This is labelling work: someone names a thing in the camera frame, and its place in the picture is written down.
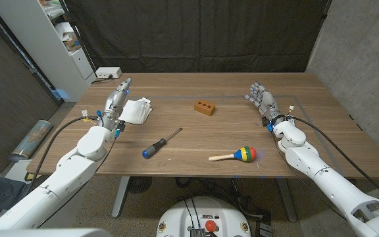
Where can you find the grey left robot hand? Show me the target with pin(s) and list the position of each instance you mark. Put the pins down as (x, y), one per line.
(114, 105)

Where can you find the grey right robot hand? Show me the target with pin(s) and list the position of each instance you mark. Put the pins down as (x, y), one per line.
(266, 103)

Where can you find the white paper napkin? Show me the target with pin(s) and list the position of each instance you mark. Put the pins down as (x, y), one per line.
(137, 112)

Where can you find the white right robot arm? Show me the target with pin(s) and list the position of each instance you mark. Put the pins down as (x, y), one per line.
(308, 161)

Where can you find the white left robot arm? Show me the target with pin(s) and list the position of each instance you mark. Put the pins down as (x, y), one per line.
(61, 177)

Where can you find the colourful striped wooden maraca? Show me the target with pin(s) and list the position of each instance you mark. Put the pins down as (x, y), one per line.
(245, 154)

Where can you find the orange brick block with holes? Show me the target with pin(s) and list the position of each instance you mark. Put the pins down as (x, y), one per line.
(204, 108)

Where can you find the white power strip box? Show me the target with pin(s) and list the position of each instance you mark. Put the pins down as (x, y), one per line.
(108, 72)

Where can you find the cardboard box on shelf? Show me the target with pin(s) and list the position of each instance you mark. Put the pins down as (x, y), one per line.
(72, 42)

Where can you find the round black fan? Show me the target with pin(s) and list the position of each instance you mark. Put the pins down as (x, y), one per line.
(139, 184)

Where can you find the white shelf cabinet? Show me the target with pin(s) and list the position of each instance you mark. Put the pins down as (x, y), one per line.
(44, 49)

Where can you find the rolled printed poster tube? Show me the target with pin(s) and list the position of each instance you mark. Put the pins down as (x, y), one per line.
(31, 140)

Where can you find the grey table leg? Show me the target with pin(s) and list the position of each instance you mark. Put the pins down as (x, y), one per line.
(120, 197)
(287, 200)

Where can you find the black cloth backdrop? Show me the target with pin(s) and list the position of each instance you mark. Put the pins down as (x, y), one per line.
(192, 33)

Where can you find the white robot torso base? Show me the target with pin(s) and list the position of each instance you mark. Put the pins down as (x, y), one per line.
(183, 217)

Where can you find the red emergency stop button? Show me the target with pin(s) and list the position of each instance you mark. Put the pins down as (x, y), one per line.
(211, 226)

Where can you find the white robot head cover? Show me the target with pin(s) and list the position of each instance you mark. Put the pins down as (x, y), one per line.
(44, 233)

